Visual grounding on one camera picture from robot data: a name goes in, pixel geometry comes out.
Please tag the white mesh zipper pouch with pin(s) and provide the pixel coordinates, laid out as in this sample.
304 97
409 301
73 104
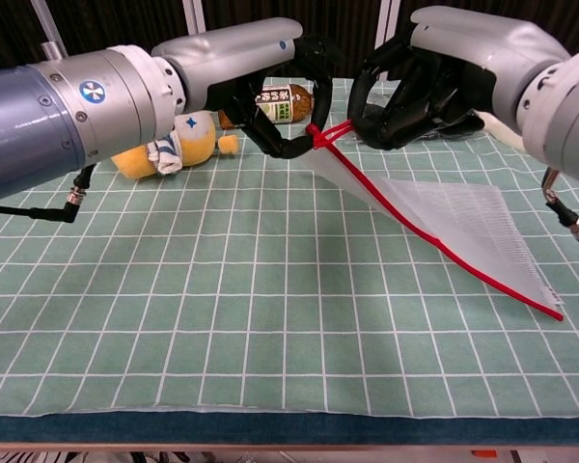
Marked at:
463 217

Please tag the white partition post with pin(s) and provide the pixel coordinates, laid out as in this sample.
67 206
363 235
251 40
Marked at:
46 24
194 14
388 19

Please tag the green grid tablecloth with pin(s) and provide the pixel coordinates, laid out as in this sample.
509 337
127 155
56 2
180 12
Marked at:
173 289

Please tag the dark blue table cover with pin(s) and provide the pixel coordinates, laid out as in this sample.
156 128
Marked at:
270 429

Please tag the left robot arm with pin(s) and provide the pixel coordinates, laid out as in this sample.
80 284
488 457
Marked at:
29 120

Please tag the yellow plush toy striped scarf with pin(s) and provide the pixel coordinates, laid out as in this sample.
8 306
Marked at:
198 140

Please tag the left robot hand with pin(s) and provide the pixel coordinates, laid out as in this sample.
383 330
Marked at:
231 58

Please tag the green tea bottle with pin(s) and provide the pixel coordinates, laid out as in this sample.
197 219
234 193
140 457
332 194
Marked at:
289 103

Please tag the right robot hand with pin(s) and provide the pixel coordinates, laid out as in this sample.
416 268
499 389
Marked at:
463 58

